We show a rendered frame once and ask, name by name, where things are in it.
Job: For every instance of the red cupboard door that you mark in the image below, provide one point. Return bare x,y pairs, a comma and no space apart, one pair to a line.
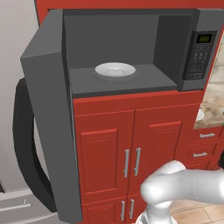
103,154
103,211
136,208
159,143

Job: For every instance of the dark grey microwave oven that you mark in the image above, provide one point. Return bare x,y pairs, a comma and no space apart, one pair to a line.
131,43

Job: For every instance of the white garlic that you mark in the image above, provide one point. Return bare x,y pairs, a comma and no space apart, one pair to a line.
199,115

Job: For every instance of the white plate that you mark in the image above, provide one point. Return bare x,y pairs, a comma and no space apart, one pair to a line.
115,70

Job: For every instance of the stainless steel fridge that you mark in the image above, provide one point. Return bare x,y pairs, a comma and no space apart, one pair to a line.
14,102

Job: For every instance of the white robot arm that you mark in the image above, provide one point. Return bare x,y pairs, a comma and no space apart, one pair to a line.
180,183

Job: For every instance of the red drawer front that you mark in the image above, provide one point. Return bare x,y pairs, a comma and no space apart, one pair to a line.
202,151
207,134

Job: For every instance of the dark grey microwave door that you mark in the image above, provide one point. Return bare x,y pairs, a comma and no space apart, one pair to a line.
51,116

